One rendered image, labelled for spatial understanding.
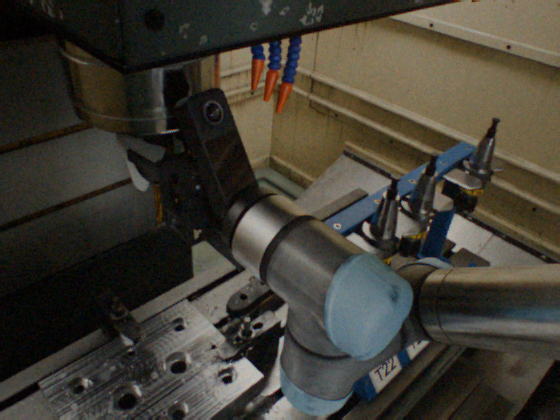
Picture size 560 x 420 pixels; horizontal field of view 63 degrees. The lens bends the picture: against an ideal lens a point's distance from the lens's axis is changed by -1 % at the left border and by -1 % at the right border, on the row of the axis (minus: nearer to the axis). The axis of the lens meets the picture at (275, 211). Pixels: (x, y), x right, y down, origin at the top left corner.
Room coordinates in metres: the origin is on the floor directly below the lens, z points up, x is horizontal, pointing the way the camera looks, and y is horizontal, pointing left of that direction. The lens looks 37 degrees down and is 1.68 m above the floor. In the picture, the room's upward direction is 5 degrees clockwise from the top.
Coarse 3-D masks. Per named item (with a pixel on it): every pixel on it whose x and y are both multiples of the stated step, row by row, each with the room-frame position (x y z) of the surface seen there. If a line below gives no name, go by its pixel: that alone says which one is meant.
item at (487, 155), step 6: (486, 138) 0.82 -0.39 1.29; (492, 138) 0.82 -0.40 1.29; (480, 144) 0.82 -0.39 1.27; (486, 144) 0.81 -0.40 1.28; (492, 144) 0.81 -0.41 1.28; (474, 150) 0.83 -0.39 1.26; (480, 150) 0.82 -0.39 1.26; (486, 150) 0.81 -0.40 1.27; (492, 150) 0.81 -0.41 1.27; (474, 156) 0.82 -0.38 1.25; (480, 156) 0.81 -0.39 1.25; (486, 156) 0.81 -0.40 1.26; (492, 156) 0.81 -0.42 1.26; (468, 162) 0.83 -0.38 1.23; (474, 162) 0.82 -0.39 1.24; (480, 162) 0.81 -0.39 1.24; (486, 162) 0.81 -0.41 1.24; (474, 168) 0.81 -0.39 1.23; (480, 168) 0.81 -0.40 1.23; (486, 168) 0.81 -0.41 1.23
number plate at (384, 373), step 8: (392, 360) 0.55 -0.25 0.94; (376, 368) 0.53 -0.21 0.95; (384, 368) 0.53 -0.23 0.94; (392, 368) 0.54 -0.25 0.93; (400, 368) 0.55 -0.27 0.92; (376, 376) 0.52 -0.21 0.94; (384, 376) 0.52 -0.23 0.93; (392, 376) 0.53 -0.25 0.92; (376, 384) 0.51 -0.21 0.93; (384, 384) 0.51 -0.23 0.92
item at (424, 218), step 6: (402, 204) 0.67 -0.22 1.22; (402, 210) 0.66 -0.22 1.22; (408, 210) 0.65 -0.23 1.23; (432, 210) 0.66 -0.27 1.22; (414, 216) 0.64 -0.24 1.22; (420, 216) 0.64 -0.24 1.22; (426, 216) 0.64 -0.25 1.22; (432, 216) 0.64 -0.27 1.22; (420, 222) 0.64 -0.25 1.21; (426, 222) 0.64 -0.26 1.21
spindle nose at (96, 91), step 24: (72, 48) 0.41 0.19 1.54; (72, 72) 0.41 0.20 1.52; (96, 72) 0.40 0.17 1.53; (144, 72) 0.40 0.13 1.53; (168, 72) 0.41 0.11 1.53; (192, 72) 0.43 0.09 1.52; (216, 72) 0.46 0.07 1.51; (72, 96) 0.42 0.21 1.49; (96, 96) 0.40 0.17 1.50; (120, 96) 0.40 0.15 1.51; (144, 96) 0.40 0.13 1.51; (168, 96) 0.41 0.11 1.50; (96, 120) 0.40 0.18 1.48; (120, 120) 0.40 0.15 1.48; (144, 120) 0.40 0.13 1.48; (168, 120) 0.41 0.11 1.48
